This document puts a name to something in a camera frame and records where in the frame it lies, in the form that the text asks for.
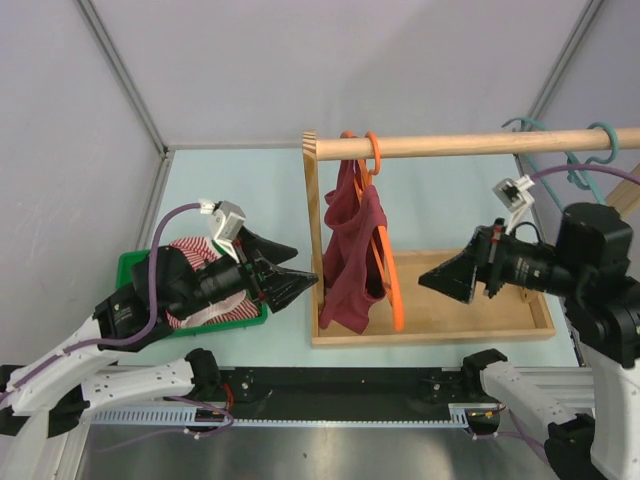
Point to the white slotted cable duct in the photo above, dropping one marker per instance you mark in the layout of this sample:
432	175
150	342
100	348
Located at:
174	414

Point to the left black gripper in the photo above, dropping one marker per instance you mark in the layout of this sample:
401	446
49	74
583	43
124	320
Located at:
280	286

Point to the maroon tank top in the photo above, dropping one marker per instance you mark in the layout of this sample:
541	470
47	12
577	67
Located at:
351	276

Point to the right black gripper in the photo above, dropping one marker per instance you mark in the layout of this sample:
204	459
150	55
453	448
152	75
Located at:
482	258

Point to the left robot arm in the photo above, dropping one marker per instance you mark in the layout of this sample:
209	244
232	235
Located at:
188	284

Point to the orange plastic hanger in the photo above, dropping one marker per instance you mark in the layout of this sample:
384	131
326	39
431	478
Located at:
380	242

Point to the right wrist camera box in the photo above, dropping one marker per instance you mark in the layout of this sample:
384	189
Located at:
515	196

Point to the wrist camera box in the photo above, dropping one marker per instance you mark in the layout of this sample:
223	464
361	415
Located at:
515	196
225	220

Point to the wooden clothes rack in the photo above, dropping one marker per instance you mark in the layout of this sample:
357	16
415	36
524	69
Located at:
424	317

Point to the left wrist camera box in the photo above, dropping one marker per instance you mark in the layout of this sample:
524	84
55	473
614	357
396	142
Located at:
225	220

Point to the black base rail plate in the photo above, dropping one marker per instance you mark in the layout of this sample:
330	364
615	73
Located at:
344	390

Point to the red white striped tank top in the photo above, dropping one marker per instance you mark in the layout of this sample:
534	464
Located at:
201	251

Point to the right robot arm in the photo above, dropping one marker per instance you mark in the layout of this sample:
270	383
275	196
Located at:
586	268

